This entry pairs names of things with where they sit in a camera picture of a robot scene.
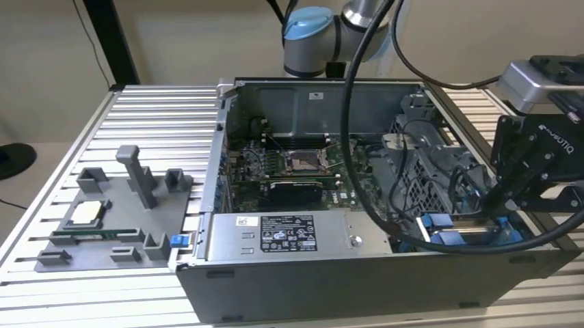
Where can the silver power supply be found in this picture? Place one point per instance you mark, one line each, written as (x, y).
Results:
(227, 239)

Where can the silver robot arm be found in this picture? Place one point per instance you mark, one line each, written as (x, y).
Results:
(310, 51)

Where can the black RAM slot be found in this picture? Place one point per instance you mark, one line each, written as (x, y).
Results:
(305, 147)
(305, 136)
(305, 143)
(305, 140)

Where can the thin metal locking lever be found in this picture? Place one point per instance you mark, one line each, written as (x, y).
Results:
(275, 141)

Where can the green RAM stick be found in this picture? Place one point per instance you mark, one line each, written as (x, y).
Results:
(104, 234)

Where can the hard disk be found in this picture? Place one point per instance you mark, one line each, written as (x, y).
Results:
(474, 229)

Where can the black round stand base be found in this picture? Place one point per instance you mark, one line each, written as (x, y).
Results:
(16, 160)

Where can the grey open PC case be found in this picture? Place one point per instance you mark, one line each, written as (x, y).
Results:
(319, 294)

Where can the black upright pole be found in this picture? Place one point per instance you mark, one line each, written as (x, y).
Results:
(111, 44)

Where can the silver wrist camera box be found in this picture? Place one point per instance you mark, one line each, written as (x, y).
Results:
(520, 85)

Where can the green motherboard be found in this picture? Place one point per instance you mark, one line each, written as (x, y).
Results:
(359, 177)

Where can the CPU socket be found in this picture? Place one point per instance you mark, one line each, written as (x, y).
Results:
(303, 160)

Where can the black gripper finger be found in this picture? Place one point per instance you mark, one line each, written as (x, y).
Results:
(561, 201)
(506, 143)

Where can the grey parts rack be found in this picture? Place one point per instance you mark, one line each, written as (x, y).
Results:
(114, 218)

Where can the black graphics card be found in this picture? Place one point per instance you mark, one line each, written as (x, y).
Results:
(297, 194)

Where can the grey disk bay cage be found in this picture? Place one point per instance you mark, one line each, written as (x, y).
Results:
(420, 184)

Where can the silver CPU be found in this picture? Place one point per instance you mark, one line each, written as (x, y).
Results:
(87, 212)

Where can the blue plastic clip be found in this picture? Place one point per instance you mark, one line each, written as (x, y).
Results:
(179, 240)

